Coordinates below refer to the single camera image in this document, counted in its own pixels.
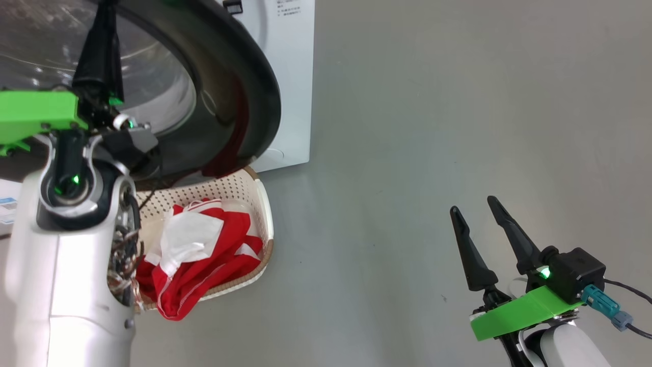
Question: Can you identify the right teal-plug black cable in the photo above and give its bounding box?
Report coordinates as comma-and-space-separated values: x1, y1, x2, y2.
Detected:
582, 278, 652, 340

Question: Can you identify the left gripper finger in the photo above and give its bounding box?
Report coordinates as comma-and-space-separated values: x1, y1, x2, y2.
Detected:
73, 0, 125, 106

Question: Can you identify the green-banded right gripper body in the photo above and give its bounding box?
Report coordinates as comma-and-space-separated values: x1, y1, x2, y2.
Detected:
470, 285, 584, 342

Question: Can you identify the red and white garment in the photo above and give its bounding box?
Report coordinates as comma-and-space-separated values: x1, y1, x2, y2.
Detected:
136, 200, 241, 322

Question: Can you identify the blue energy label sticker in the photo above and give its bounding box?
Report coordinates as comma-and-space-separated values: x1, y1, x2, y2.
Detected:
0, 196, 19, 226

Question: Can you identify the cream perforated laundry basket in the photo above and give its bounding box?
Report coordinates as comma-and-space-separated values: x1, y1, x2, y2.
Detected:
109, 166, 275, 314

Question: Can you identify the black-rimmed glass washer door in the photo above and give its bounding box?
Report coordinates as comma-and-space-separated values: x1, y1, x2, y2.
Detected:
0, 0, 282, 192

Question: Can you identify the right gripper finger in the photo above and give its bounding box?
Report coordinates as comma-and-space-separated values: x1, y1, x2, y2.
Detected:
449, 205, 499, 293
486, 195, 544, 276

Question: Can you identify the white front-load washing machine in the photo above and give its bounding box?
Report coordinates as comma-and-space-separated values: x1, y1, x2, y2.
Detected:
0, 0, 316, 241

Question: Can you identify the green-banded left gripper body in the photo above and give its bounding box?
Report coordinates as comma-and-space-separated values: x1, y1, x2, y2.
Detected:
0, 89, 126, 156

